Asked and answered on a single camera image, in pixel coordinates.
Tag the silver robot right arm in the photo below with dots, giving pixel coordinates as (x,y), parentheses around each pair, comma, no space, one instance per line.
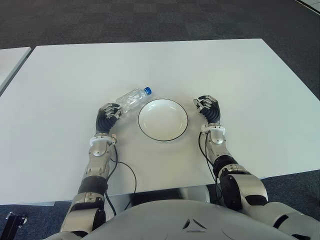
(240,180)

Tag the grey robot torso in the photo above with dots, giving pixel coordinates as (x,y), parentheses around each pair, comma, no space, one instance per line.
(175,220)

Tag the white neighbouring table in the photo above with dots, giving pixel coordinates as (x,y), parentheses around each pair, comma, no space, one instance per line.
(10,65)

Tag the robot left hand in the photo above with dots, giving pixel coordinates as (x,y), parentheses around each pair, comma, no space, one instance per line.
(106,122)

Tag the black metal stand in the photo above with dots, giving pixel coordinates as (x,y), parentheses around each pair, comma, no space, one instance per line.
(12,221)

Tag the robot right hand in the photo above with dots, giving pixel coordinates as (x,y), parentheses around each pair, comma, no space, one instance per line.
(212,112)

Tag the clear water bottle blue cap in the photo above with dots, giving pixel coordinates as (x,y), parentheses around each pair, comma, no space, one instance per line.
(132,98)

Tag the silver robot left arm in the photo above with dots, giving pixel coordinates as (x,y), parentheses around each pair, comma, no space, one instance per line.
(97,160)

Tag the white plate black rim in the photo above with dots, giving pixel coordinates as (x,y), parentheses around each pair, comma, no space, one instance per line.
(162,120)

